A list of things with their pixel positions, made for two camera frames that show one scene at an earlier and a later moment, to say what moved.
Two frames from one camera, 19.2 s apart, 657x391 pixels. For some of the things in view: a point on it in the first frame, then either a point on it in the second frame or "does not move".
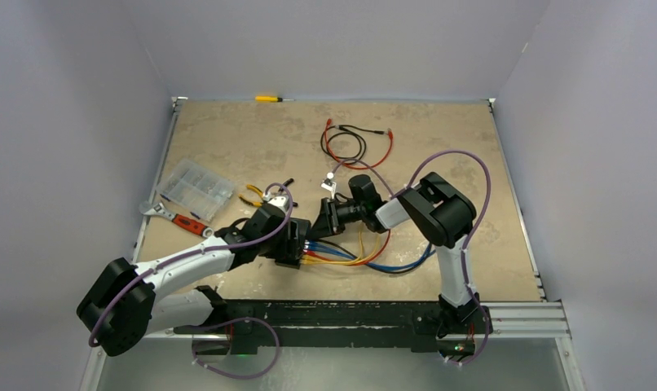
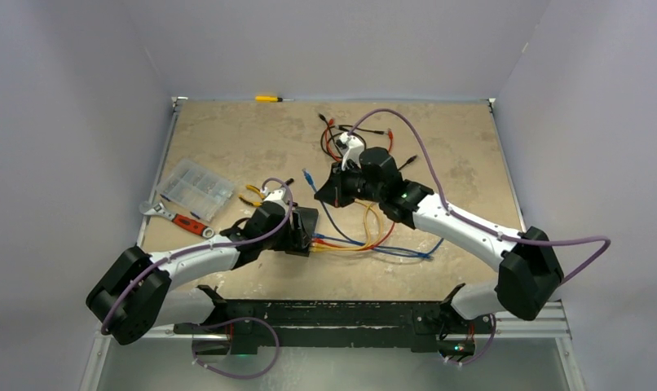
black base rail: x=425 y=324 does not move
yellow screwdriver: x=271 y=98 does not move
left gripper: x=282 y=248 does not move
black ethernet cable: x=372 y=266 to x=359 y=136
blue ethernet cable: x=412 y=265 to x=341 y=227
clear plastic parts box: x=200 y=191 does not move
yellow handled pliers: x=257 y=191 does not move
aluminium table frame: x=545 y=320 does not move
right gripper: x=327 y=223 to x=333 y=191
